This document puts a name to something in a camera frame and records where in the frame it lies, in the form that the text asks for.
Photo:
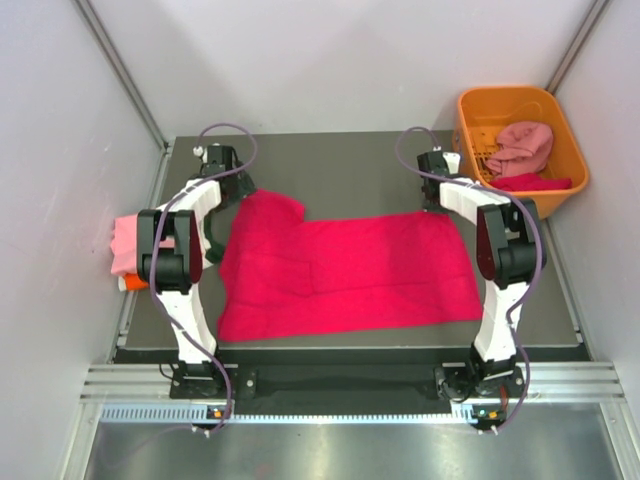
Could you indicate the folded light pink t-shirt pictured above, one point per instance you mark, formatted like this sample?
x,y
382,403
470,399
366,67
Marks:
x,y
123,246

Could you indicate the orange plastic basket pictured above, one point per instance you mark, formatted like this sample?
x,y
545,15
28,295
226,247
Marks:
x,y
483,112

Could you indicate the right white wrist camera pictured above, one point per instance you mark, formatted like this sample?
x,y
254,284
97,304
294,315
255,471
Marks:
x,y
451,159

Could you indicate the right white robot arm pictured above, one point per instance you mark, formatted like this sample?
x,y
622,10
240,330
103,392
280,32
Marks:
x,y
510,254

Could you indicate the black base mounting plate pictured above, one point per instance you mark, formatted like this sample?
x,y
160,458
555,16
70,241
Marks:
x,y
345,381

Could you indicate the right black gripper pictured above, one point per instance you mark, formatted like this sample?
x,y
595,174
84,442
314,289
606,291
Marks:
x,y
428,207

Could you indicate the dusty pink shirt in basket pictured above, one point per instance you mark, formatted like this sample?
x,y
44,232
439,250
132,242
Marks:
x,y
524,147

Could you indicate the magenta shirt in basket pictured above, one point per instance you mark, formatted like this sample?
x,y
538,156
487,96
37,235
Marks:
x,y
530,182

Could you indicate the grey slotted cable duct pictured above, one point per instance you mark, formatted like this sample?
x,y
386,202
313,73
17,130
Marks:
x,y
210,415

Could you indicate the magenta t-shirt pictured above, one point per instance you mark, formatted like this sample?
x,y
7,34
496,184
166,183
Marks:
x,y
285,275

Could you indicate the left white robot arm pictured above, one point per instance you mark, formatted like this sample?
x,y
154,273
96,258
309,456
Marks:
x,y
175,244

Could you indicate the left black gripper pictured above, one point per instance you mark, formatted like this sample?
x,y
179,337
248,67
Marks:
x,y
244,188

